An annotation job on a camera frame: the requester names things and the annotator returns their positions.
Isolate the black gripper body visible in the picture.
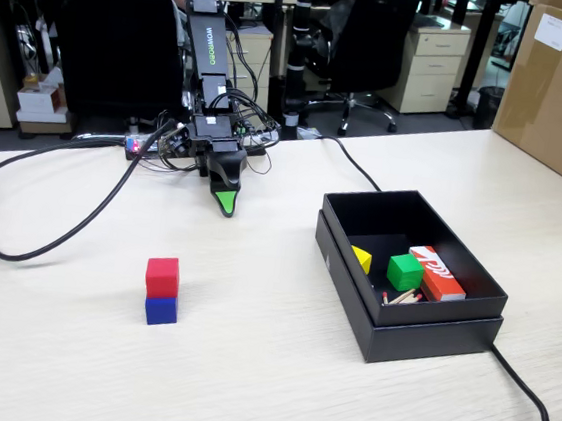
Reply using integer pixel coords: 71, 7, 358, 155
182, 111, 252, 184

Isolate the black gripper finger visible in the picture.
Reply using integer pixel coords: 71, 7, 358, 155
210, 187, 241, 220
203, 144, 250, 197

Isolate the red cube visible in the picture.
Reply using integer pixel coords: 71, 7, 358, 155
142, 255, 182, 301

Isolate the blue cube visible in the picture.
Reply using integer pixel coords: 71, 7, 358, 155
141, 293, 181, 329

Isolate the green cube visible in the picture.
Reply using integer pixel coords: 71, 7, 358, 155
384, 252, 427, 295

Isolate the black pole with white bands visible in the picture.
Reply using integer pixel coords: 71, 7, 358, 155
275, 0, 318, 143

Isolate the large black office chair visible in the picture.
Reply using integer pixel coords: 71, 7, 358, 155
23, 0, 194, 133

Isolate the yellow wooden block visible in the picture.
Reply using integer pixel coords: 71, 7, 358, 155
348, 244, 375, 276

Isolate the white boxes stack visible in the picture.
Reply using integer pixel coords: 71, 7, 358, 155
14, 70, 76, 130

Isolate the black box tray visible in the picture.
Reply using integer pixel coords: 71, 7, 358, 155
310, 180, 520, 341

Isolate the black wheeled office chair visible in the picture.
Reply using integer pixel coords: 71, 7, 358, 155
298, 0, 426, 144

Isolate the orange white matchbox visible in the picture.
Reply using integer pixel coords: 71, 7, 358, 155
404, 243, 472, 305

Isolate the black open box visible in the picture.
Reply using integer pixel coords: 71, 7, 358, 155
302, 208, 514, 378

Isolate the black trash bin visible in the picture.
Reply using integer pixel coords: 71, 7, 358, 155
472, 83, 506, 133

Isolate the large cardboard box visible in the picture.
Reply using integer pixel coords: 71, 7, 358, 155
483, 0, 562, 199

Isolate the thick black looped cable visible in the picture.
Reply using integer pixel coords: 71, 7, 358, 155
0, 98, 180, 279

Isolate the long black cable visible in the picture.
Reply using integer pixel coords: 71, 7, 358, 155
283, 133, 562, 421

